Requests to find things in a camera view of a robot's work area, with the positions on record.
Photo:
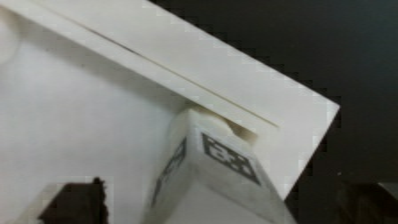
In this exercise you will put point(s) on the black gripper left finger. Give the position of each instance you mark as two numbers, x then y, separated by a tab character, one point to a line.
77	206

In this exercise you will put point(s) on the white table leg with tag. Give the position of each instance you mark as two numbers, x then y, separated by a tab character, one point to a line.
212	187

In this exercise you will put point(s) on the white square tabletop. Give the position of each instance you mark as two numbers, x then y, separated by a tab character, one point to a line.
86	112

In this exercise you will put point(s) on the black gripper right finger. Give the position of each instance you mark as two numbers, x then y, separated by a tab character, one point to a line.
366	203

